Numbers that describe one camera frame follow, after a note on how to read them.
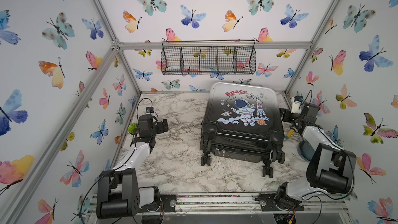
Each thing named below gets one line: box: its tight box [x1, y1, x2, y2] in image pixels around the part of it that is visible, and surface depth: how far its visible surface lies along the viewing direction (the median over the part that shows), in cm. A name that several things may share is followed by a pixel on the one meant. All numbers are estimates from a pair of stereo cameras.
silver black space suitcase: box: [199, 82, 286, 179], surface depth 78 cm
